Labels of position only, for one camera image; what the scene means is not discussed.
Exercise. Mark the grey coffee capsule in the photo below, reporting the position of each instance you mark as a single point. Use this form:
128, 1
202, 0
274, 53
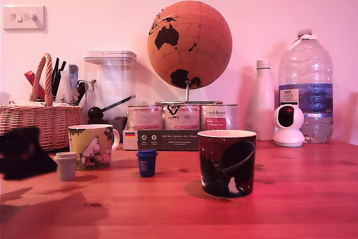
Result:
67, 167

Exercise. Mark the blue coffee capsule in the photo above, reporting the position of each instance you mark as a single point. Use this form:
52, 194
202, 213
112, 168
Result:
147, 164

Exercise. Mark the dark space print cup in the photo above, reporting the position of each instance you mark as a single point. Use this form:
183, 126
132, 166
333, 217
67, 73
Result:
226, 163

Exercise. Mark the white papers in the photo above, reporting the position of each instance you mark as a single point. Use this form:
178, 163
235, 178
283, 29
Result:
28, 104

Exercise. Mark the yellow cartoon print mug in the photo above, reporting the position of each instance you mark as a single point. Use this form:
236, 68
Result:
89, 138

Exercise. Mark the black round-headed scoop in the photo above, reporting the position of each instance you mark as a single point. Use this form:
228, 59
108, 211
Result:
95, 113

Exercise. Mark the red packet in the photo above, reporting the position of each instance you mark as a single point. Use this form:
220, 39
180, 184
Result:
29, 78

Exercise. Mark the black utensil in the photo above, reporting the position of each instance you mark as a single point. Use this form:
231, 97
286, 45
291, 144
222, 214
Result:
56, 76
62, 68

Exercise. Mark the blue packet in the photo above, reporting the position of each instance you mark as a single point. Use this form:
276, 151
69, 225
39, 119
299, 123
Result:
74, 76

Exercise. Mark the dark brown pellets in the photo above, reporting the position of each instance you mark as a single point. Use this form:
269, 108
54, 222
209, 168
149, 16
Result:
120, 123

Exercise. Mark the clear plastic storage container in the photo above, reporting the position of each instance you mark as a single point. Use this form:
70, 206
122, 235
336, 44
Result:
112, 82

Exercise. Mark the silver tin with pale label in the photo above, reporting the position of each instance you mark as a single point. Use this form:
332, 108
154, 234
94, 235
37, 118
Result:
145, 118

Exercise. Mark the dark printed cardboard tray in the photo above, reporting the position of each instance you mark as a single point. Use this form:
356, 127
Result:
167, 140

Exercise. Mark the silver tin with black logo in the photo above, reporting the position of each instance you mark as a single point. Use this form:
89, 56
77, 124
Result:
181, 118

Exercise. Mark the silver tin with red label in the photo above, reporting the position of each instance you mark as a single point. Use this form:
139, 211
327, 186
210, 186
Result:
219, 118

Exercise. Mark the cork globe on metal stand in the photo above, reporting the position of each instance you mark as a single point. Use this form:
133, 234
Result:
195, 40

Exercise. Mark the white metal bottle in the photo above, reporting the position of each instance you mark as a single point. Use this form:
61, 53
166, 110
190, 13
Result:
263, 104

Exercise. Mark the large clear water bottle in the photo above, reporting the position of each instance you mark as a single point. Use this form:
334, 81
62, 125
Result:
306, 68

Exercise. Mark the white wall switch plate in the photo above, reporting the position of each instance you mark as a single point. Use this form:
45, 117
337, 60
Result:
25, 18

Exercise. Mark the small white round camera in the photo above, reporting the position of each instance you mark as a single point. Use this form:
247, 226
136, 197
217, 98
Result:
289, 135

